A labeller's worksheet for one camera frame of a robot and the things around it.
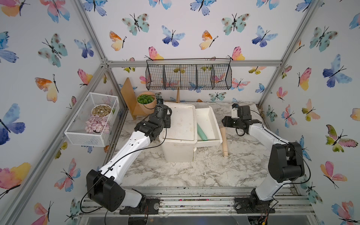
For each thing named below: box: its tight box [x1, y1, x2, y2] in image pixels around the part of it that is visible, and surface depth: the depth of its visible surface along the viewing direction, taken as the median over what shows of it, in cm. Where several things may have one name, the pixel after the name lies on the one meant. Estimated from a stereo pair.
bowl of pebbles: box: [90, 104, 113, 118], surface depth 72 cm
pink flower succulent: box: [84, 114, 112, 135], surface depth 64 cm
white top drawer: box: [195, 105, 223, 148], surface depth 88 cm
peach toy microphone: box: [219, 127, 229, 158], surface depth 98 cm
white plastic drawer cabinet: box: [159, 101, 198, 163], surface depth 80 cm
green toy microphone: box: [196, 122, 209, 142], surface depth 83 cm
